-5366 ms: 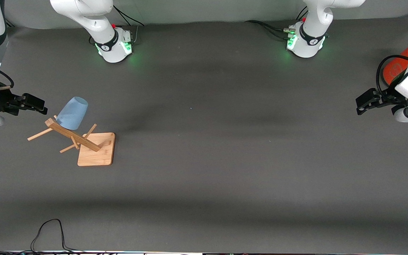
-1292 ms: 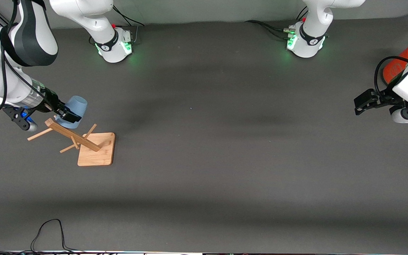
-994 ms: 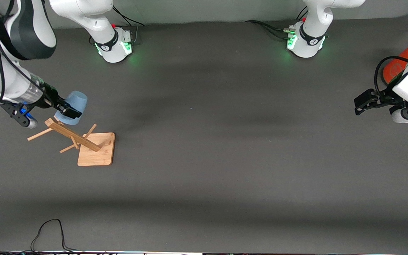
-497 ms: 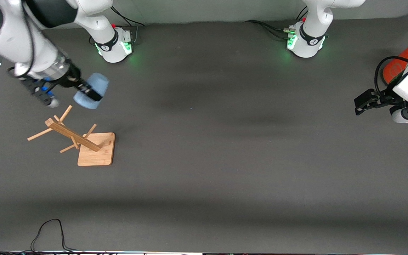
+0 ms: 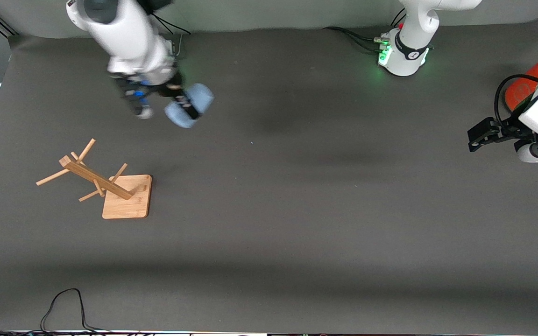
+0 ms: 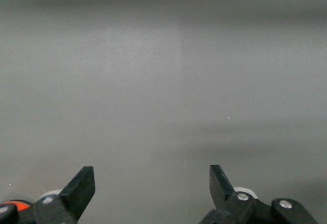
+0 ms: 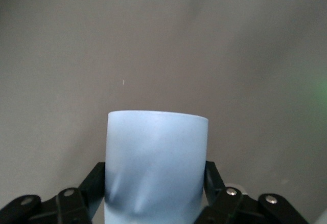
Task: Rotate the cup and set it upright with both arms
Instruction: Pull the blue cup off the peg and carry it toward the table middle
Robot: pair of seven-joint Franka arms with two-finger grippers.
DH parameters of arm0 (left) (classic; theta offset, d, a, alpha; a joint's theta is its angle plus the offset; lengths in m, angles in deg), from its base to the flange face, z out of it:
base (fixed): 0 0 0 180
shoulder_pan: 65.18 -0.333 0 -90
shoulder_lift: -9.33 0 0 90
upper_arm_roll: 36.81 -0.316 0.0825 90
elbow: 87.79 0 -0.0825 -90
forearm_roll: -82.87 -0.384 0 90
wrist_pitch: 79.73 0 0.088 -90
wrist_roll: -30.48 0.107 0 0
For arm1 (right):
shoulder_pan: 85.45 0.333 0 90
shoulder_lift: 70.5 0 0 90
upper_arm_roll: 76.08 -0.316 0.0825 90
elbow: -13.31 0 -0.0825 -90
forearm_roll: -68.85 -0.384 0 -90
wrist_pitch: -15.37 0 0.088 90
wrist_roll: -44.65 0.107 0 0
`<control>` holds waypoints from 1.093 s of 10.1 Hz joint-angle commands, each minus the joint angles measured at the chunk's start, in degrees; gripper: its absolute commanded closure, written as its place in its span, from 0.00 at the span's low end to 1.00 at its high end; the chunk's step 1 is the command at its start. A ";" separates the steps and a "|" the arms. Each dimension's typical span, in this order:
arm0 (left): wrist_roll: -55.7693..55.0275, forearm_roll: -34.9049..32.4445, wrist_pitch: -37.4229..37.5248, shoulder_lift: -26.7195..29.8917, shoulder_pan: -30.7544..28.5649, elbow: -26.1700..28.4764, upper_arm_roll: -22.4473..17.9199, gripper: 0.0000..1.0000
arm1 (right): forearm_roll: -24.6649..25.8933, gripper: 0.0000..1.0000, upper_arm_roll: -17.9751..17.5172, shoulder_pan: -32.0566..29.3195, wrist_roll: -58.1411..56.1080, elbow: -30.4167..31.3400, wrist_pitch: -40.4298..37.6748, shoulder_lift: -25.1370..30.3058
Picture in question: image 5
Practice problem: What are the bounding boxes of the black right arm base cables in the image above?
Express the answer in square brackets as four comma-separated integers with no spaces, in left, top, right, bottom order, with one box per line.
[150,13,191,35]

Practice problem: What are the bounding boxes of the wooden mug tree stand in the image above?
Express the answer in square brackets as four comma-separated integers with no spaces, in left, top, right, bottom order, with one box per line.
[35,138,153,220]

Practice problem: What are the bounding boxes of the black left arm wrist cable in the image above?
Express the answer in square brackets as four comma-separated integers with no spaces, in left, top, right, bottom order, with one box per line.
[494,74,538,124]

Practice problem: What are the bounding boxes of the orange can with grey lid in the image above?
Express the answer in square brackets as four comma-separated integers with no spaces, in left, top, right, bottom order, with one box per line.
[505,47,538,112]

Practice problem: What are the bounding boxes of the thin black looped table cable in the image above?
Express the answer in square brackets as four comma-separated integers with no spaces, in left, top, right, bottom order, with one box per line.
[40,288,111,333]

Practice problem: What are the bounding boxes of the black arm base cables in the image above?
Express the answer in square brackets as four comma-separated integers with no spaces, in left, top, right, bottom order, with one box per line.
[323,8,405,52]
[150,13,191,35]

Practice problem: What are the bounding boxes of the black left arm base cables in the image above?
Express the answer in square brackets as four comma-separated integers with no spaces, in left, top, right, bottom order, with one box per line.
[323,8,405,52]

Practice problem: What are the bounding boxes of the light blue cup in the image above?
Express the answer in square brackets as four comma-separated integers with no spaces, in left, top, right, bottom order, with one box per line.
[164,83,215,129]

